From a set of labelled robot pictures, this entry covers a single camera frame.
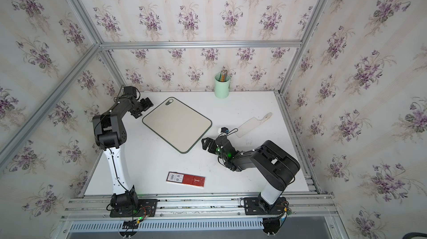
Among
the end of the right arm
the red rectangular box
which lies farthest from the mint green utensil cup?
the red rectangular box

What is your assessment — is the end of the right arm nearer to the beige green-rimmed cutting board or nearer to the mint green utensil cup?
the beige green-rimmed cutting board

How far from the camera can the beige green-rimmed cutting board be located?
0.95 meters

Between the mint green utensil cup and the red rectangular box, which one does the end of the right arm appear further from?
the mint green utensil cup

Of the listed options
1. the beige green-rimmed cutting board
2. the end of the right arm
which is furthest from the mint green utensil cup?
the end of the right arm

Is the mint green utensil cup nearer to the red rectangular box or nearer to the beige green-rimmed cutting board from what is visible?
the beige green-rimmed cutting board

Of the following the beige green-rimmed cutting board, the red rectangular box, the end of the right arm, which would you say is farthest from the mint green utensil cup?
the red rectangular box

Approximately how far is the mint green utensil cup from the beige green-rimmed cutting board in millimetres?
222

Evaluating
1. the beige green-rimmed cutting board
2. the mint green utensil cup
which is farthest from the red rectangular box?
the mint green utensil cup

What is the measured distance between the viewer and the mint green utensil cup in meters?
1.11
